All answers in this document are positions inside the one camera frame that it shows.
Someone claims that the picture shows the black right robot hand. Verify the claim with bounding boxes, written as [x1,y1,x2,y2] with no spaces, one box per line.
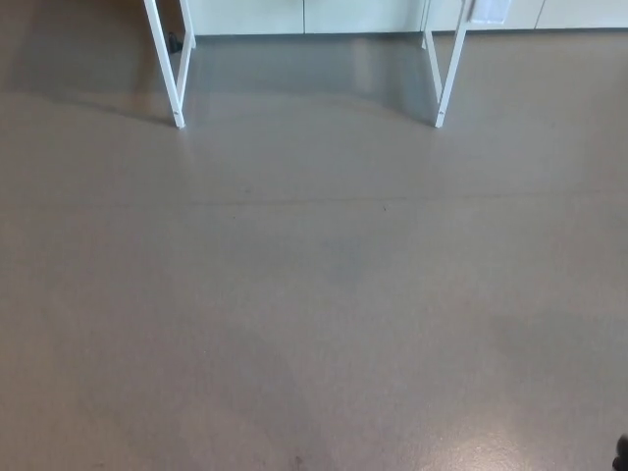
[611,433,628,471]

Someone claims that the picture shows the white metal table leg frame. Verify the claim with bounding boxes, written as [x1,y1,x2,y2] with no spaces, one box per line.
[420,0,473,130]
[142,0,198,131]

